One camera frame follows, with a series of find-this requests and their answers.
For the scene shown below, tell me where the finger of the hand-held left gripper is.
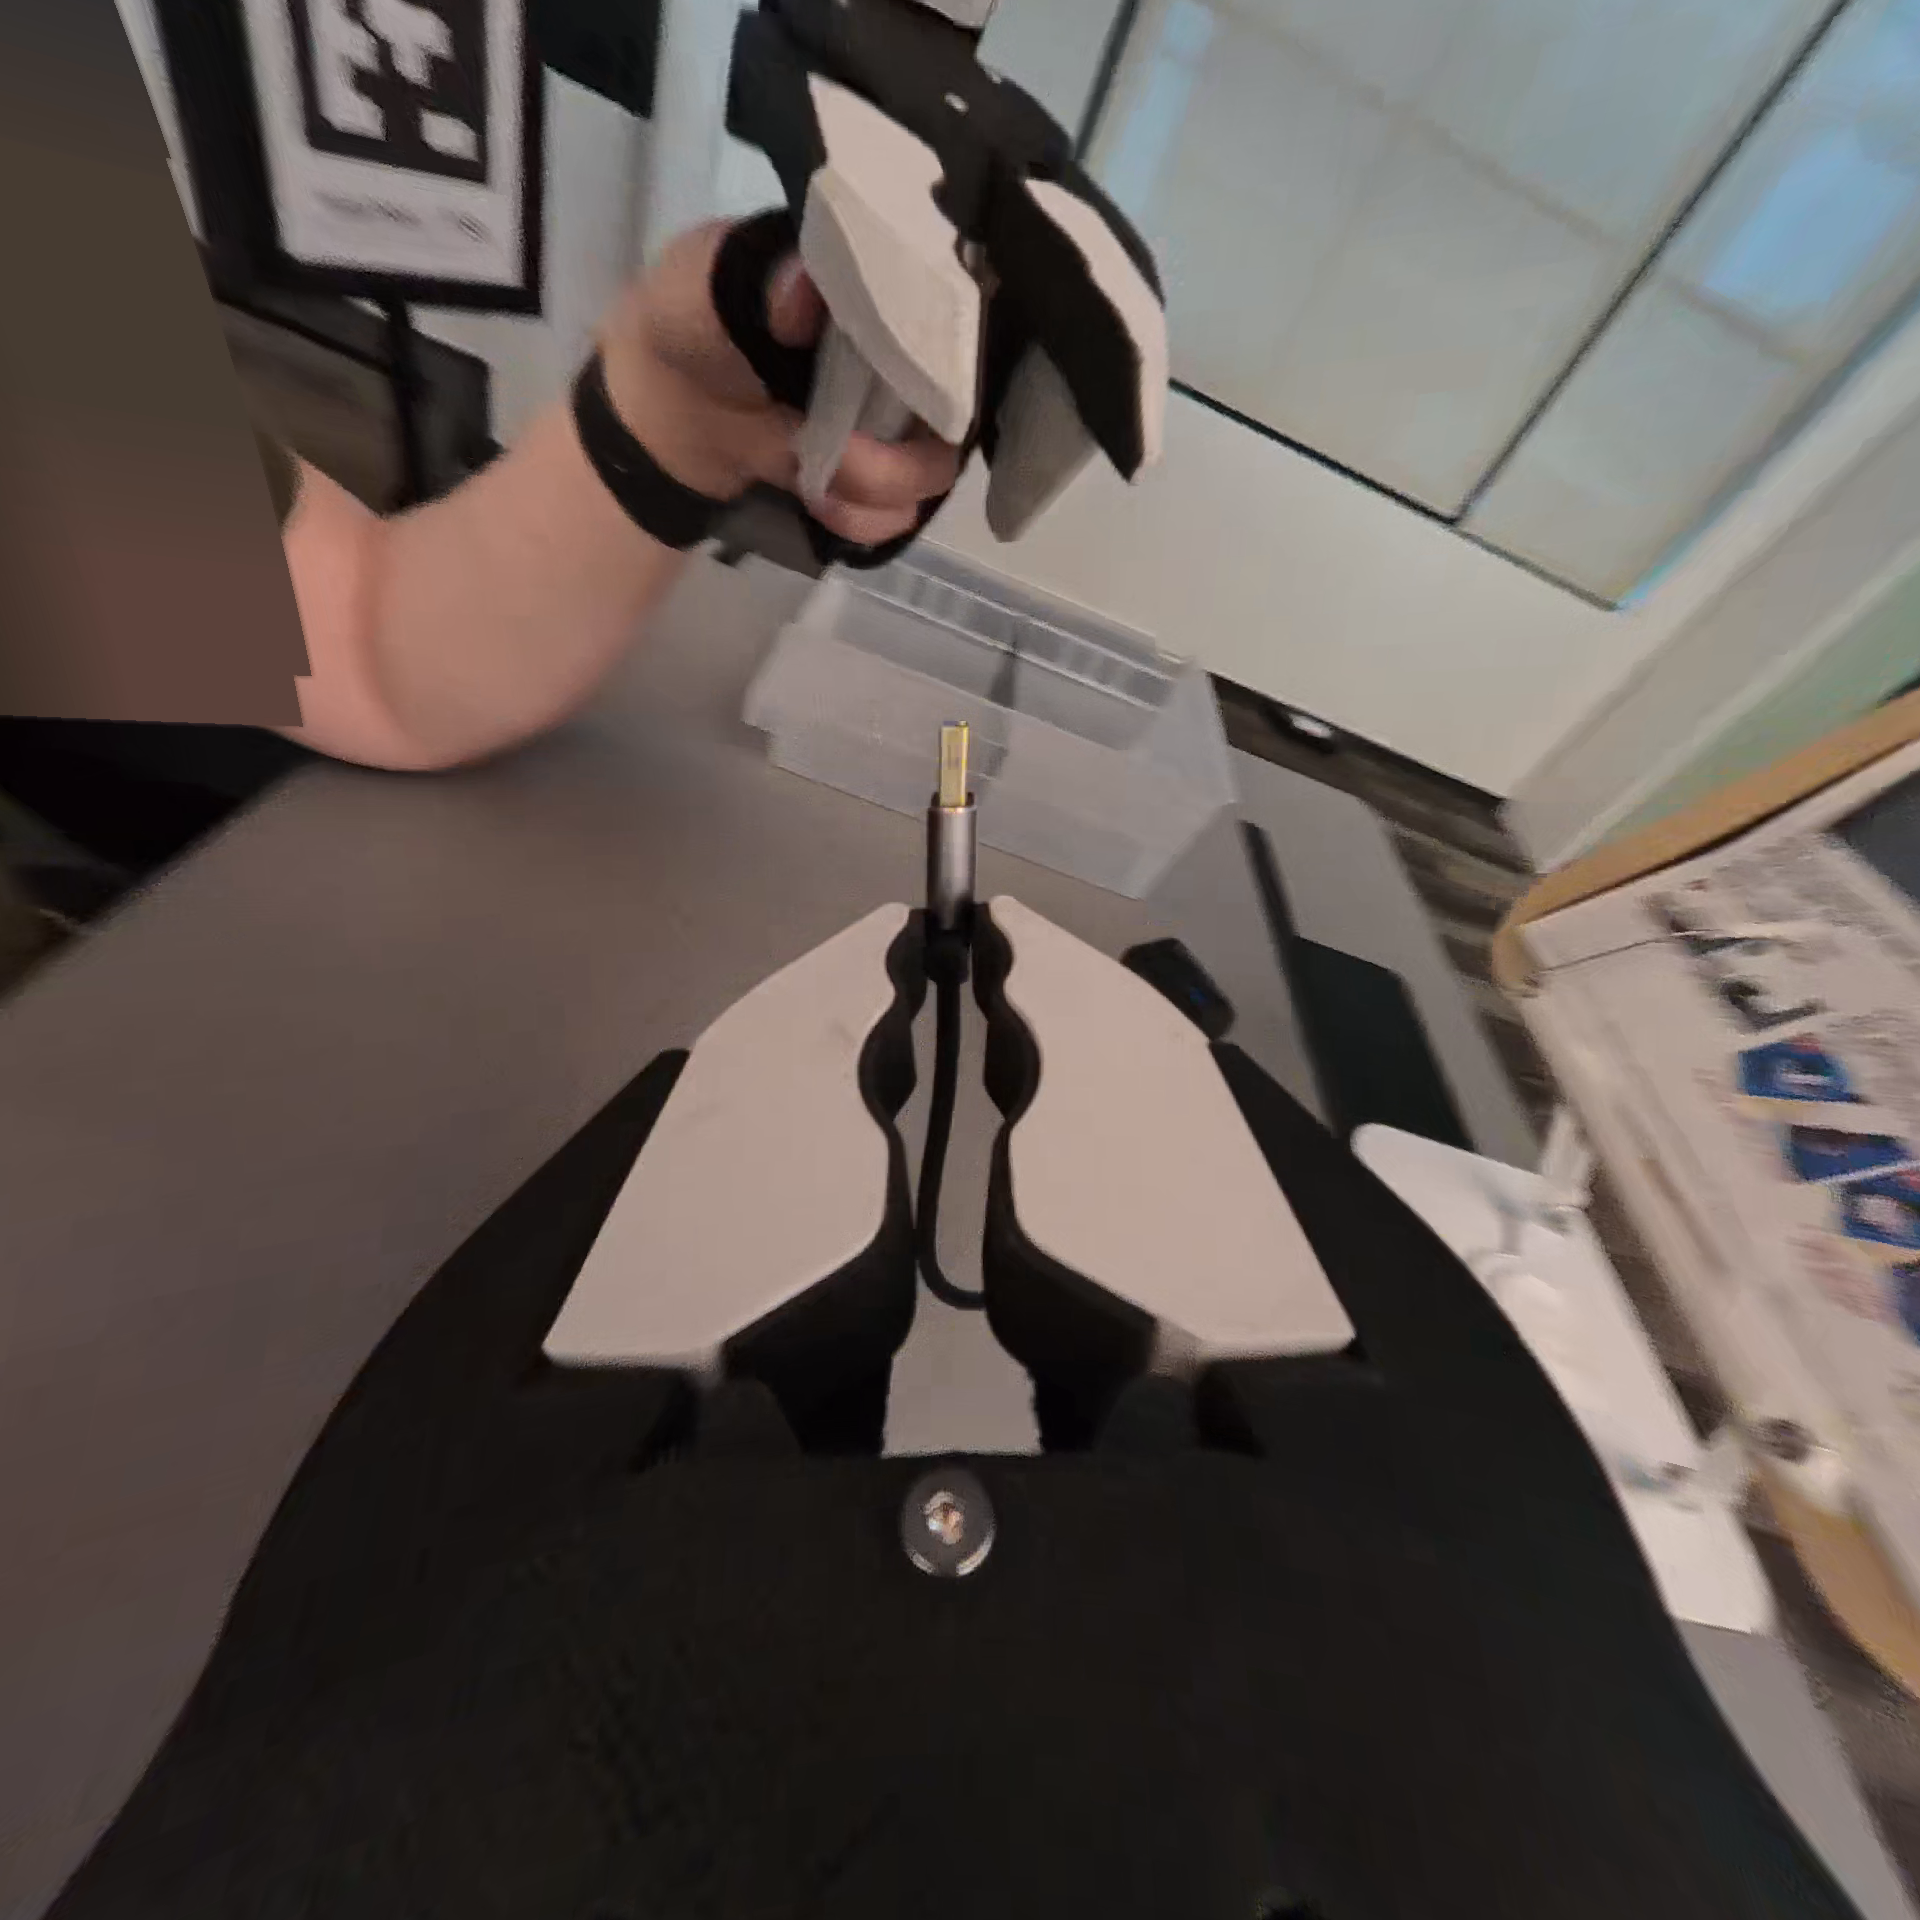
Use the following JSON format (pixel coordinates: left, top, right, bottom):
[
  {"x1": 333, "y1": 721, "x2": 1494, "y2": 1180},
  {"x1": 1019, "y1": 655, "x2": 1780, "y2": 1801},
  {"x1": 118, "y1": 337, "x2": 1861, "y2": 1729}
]
[
  {"x1": 975, "y1": 164, "x2": 1175, "y2": 488},
  {"x1": 799, "y1": 76, "x2": 995, "y2": 447}
]

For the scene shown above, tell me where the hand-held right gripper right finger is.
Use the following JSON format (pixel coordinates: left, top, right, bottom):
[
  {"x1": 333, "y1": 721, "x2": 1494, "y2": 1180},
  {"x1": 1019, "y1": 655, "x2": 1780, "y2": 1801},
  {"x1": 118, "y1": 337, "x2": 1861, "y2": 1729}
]
[{"x1": 975, "y1": 893, "x2": 1360, "y2": 1453}]

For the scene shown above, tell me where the clear plastic bin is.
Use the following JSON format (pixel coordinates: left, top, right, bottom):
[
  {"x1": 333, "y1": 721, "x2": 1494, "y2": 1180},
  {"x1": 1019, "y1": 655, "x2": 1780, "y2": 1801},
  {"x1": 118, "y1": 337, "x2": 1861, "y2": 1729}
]
[{"x1": 742, "y1": 537, "x2": 1241, "y2": 902}]

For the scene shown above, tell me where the black USB hub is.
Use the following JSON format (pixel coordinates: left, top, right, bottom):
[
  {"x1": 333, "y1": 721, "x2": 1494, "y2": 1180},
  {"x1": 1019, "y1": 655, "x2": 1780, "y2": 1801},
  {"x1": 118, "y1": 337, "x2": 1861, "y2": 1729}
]
[{"x1": 1119, "y1": 935, "x2": 1241, "y2": 1046}]

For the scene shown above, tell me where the person's left hand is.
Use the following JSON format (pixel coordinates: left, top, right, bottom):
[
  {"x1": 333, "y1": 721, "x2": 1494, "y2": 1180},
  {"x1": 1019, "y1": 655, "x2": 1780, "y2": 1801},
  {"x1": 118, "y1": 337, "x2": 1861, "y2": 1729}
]
[{"x1": 591, "y1": 217, "x2": 963, "y2": 548}]

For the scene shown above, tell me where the paned window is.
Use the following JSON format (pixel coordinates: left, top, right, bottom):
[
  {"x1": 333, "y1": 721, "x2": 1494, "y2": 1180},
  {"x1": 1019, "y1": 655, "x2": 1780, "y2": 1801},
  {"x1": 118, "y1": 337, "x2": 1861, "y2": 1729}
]
[{"x1": 1071, "y1": 0, "x2": 1920, "y2": 607}]

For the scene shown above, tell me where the person's left forearm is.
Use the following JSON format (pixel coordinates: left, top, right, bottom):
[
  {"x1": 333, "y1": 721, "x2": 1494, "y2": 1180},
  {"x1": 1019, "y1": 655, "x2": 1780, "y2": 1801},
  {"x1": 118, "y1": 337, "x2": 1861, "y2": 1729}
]
[{"x1": 280, "y1": 401, "x2": 683, "y2": 774}]

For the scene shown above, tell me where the black cable with grey plug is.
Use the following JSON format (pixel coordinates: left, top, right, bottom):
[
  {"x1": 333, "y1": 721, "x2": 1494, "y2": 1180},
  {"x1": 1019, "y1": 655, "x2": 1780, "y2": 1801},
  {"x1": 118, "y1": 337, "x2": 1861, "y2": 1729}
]
[{"x1": 919, "y1": 719, "x2": 995, "y2": 1309}]

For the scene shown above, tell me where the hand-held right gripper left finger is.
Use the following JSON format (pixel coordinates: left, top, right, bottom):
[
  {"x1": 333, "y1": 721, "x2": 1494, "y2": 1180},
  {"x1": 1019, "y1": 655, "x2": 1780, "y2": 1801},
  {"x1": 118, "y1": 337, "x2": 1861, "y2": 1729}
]
[{"x1": 539, "y1": 900, "x2": 921, "y2": 1453}]

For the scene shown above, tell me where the black easel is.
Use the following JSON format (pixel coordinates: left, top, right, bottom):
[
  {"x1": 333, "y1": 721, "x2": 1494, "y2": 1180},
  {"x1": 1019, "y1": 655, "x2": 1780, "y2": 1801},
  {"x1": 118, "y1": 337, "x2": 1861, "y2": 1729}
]
[{"x1": 375, "y1": 293, "x2": 504, "y2": 518}]

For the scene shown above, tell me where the wooden display board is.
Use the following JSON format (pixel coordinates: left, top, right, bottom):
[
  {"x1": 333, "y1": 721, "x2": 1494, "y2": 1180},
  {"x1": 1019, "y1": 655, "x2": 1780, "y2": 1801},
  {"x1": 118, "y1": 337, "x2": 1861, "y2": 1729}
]
[{"x1": 1487, "y1": 693, "x2": 1920, "y2": 1704}]

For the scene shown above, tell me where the framed marker sign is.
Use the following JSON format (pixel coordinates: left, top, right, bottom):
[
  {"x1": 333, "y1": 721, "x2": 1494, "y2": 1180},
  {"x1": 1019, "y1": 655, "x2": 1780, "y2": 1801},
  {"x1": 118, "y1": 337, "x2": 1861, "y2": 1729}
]
[{"x1": 150, "y1": 0, "x2": 544, "y2": 319}]

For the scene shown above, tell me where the black wristband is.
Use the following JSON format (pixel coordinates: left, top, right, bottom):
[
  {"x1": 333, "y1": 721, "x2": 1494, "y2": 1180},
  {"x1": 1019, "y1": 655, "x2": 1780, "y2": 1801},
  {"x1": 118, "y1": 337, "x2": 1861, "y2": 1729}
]
[{"x1": 566, "y1": 348, "x2": 724, "y2": 550}]

